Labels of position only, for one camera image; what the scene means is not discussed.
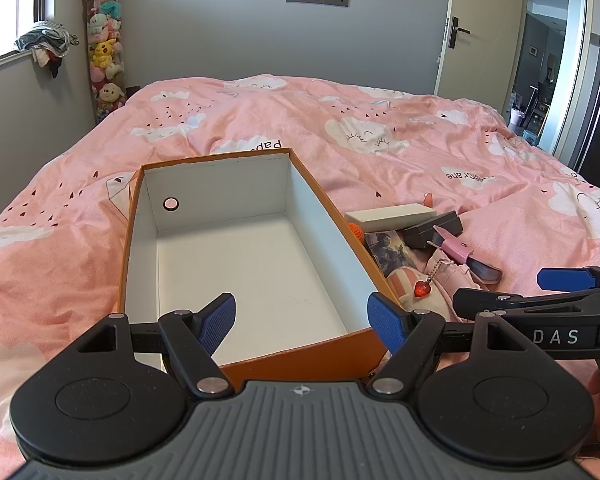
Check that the cream door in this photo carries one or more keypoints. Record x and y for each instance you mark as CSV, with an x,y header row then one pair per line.
x,y
480,30

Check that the pile of clothes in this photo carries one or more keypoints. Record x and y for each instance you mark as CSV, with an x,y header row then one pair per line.
x,y
47,42

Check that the pink striped white plush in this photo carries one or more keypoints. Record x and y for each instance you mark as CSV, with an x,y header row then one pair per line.
x,y
402,285

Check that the pink card holder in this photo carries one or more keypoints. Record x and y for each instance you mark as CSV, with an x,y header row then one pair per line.
x,y
456,248

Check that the black box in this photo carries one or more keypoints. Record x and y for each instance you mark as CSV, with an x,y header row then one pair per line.
x,y
432,227

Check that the photo card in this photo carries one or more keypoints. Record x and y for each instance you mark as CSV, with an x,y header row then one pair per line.
x,y
392,252

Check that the pink fabric pouch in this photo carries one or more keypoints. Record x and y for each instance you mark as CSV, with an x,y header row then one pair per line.
x,y
450,275

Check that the clear tube of plush toys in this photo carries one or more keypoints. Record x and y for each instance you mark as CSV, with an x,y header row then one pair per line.
x,y
105,60

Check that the pink cloud print blanket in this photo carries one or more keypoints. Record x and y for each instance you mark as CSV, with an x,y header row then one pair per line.
x,y
280,110

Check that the white flat box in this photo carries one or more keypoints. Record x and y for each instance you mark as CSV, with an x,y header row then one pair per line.
x,y
397,216

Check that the orange knitted toy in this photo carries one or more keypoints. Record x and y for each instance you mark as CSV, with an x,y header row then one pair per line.
x,y
357,232

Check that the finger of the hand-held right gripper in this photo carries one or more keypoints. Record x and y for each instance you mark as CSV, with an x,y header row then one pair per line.
x,y
565,278
530,305

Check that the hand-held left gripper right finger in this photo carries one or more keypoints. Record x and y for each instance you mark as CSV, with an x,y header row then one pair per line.
x,y
386,322

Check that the orange cardboard box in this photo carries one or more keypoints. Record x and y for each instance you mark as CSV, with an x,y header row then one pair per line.
x,y
255,260

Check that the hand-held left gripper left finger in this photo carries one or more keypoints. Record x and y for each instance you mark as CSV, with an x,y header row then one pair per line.
x,y
219,322

